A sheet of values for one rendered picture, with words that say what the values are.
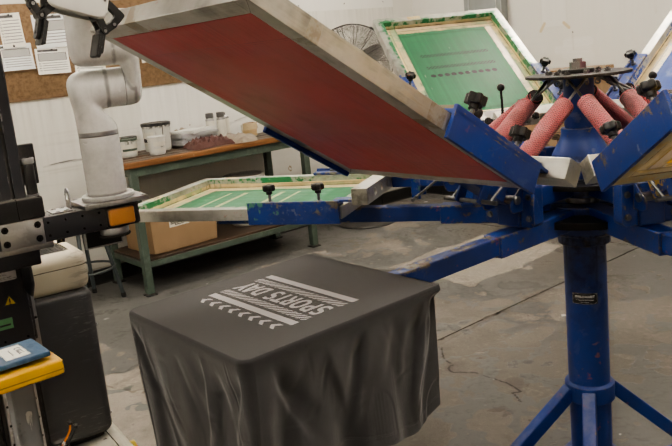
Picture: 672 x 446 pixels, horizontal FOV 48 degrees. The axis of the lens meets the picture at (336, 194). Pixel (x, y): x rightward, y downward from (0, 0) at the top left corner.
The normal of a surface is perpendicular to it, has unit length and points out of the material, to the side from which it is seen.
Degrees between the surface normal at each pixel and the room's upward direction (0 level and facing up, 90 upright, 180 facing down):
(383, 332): 93
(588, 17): 90
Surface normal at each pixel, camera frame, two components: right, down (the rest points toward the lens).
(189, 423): -0.70, 0.26
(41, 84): 0.64, 0.08
